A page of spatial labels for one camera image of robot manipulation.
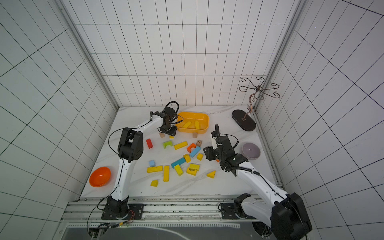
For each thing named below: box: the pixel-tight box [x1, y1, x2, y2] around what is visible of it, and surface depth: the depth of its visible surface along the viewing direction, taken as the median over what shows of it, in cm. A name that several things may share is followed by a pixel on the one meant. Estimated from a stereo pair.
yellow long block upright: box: [163, 165, 170, 182], surface depth 87 cm
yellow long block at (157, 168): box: [147, 165, 164, 173], surface depth 89 cm
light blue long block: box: [189, 146, 202, 158], surface depth 97 cm
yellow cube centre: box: [183, 154, 192, 163], surface depth 93 cm
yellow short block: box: [174, 164, 184, 177], surface depth 87 cm
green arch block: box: [163, 141, 173, 149], surface depth 99 cm
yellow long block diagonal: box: [182, 121, 192, 128], surface depth 109 cm
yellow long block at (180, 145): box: [174, 141, 188, 150], surface depth 100 cm
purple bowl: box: [242, 142, 262, 161], surface depth 94 cm
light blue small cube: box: [148, 160, 156, 167], surface depth 91 cm
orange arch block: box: [187, 143, 197, 153], surface depth 99 cm
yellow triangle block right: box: [206, 170, 217, 179], surface depth 85 cm
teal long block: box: [171, 157, 186, 169], surface depth 92 cm
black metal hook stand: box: [231, 76, 280, 132], surface depth 108 cm
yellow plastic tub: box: [175, 111, 210, 134], surface depth 109 cm
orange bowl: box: [89, 166, 112, 188], surface depth 84 cm
